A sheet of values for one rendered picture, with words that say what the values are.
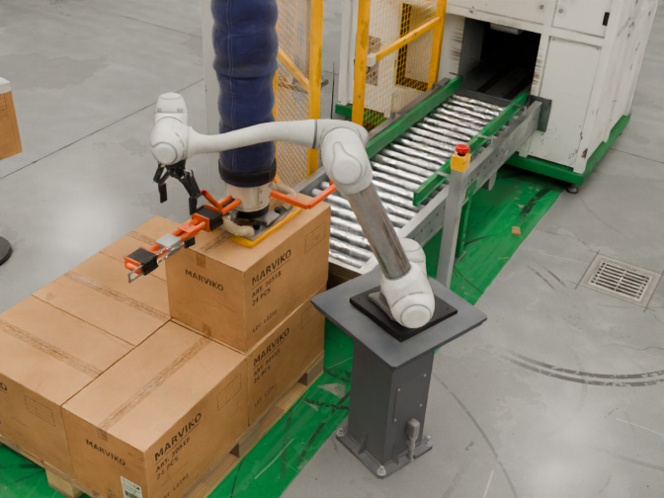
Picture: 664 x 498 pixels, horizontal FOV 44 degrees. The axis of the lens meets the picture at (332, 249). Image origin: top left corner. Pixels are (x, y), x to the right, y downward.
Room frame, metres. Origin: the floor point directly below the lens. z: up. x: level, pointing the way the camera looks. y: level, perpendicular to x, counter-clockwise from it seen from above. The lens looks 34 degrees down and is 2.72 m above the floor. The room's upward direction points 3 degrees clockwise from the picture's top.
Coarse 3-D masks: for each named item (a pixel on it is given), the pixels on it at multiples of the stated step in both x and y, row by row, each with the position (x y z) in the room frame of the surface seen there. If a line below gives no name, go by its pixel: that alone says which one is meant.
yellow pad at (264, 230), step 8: (272, 208) 2.89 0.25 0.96; (280, 208) 2.84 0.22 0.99; (296, 208) 2.90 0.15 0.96; (280, 216) 2.82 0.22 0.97; (288, 216) 2.83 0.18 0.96; (256, 224) 2.71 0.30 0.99; (264, 224) 2.76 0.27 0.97; (272, 224) 2.76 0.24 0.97; (280, 224) 2.78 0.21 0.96; (256, 232) 2.70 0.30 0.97; (264, 232) 2.71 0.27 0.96; (272, 232) 2.73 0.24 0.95; (232, 240) 2.66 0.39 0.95; (240, 240) 2.65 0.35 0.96; (248, 240) 2.65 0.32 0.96; (256, 240) 2.65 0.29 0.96
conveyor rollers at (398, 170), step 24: (456, 96) 5.13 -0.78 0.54; (432, 120) 4.73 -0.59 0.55; (456, 120) 4.74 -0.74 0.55; (480, 120) 4.76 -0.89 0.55; (408, 144) 4.39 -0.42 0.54; (432, 144) 4.41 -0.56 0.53; (456, 144) 4.43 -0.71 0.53; (384, 168) 4.07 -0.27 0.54; (408, 168) 4.09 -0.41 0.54; (432, 168) 4.11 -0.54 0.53; (312, 192) 3.77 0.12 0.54; (336, 192) 3.80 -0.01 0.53; (384, 192) 3.86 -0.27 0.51; (408, 192) 3.81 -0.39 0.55; (408, 216) 3.58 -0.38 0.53; (336, 240) 3.30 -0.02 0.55; (360, 240) 3.32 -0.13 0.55; (360, 264) 3.12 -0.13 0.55
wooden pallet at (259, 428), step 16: (320, 368) 2.95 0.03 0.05; (304, 384) 2.85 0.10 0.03; (288, 400) 2.75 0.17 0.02; (272, 416) 2.64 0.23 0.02; (256, 432) 2.49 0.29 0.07; (16, 448) 2.30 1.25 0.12; (240, 448) 2.40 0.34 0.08; (48, 464) 2.20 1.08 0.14; (224, 464) 2.35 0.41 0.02; (48, 480) 2.21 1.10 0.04; (64, 480) 2.16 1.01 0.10; (208, 480) 2.26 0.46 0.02; (96, 496) 2.08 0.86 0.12; (192, 496) 2.18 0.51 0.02
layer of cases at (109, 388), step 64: (0, 320) 2.59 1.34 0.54; (64, 320) 2.61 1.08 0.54; (128, 320) 2.63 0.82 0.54; (320, 320) 2.94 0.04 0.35; (0, 384) 2.30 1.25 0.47; (64, 384) 2.24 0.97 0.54; (128, 384) 2.26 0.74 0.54; (192, 384) 2.27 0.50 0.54; (256, 384) 2.50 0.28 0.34; (64, 448) 2.14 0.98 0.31; (128, 448) 1.97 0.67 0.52; (192, 448) 2.14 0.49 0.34
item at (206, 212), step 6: (198, 210) 2.64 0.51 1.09; (204, 210) 2.64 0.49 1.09; (210, 210) 2.64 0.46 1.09; (216, 210) 2.64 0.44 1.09; (192, 216) 2.60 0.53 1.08; (198, 216) 2.59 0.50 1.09; (204, 216) 2.58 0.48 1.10; (210, 216) 2.60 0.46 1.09; (216, 216) 2.59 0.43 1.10; (198, 222) 2.59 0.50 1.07; (210, 222) 2.57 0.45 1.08; (216, 222) 2.60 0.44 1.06; (222, 222) 2.62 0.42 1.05; (204, 228) 2.58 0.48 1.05; (210, 228) 2.57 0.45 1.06
